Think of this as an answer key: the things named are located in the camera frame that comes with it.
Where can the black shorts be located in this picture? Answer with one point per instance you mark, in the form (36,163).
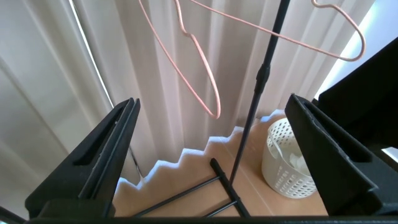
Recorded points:
(360,109)

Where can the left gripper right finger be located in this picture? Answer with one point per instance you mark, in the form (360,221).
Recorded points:
(335,174)

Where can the black clothes rack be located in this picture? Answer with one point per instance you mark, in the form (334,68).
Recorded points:
(262,77)

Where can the pink clothes hanger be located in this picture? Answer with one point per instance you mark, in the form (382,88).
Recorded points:
(180,71)
(280,35)

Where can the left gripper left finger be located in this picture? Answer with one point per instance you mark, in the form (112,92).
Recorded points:
(62,189)

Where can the beige curtain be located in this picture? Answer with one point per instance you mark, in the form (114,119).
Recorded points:
(46,77)

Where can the white laundry basket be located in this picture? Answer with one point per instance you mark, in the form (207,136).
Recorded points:
(280,177)

